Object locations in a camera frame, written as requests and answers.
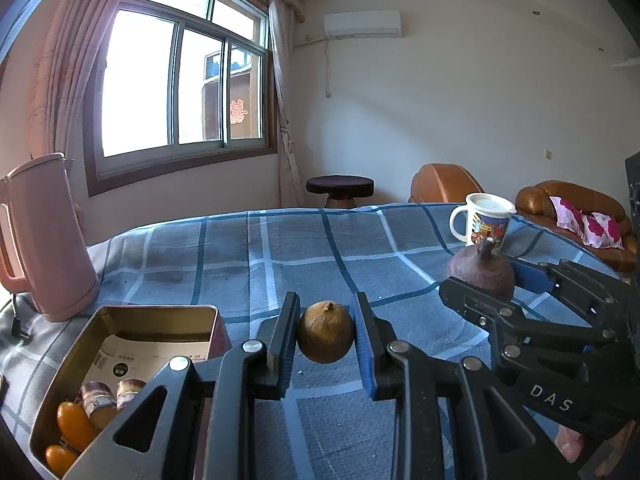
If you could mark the brown leather sofa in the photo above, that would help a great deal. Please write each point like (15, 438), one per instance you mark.
(535, 197)

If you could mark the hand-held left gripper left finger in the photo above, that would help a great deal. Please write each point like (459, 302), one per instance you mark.
(280, 345)

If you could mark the air conditioner pipe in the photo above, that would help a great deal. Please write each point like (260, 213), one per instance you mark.
(327, 70)

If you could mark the brown round fruit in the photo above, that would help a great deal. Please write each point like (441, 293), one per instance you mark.
(325, 332)

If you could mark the pink metal tin box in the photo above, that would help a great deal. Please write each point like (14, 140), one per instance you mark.
(150, 317)

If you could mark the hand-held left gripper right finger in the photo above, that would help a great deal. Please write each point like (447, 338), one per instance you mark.
(365, 350)

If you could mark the sliding glass window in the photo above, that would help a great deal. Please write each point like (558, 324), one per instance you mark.
(140, 85)

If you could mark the white printed mug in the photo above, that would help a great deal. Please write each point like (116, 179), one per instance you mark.
(487, 232)

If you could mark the person's right hand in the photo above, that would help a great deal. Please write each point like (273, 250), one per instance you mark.
(570, 447)

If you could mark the brown leather armchair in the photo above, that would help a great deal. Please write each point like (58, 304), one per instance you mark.
(435, 182)

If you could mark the dark round stool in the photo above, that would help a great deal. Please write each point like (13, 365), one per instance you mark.
(340, 185)

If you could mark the wide pink curtain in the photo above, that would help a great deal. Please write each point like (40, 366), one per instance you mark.
(65, 70)

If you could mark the white air conditioner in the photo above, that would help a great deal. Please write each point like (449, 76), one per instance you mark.
(362, 22)

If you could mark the pink electric kettle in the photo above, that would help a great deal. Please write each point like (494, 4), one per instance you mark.
(50, 240)

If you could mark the blue plaid tablecloth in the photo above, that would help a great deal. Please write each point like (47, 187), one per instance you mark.
(300, 240)

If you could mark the narrow pink curtain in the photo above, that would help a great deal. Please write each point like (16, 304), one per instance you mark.
(285, 110)

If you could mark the pink floral pillow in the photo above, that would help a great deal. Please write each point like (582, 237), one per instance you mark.
(595, 225)

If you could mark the orange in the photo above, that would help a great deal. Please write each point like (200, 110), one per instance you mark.
(75, 425)
(60, 460)

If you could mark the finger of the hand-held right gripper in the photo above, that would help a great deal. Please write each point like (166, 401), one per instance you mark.
(470, 300)
(530, 275)

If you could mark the red window decoration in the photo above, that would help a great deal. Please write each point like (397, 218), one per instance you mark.
(237, 111)

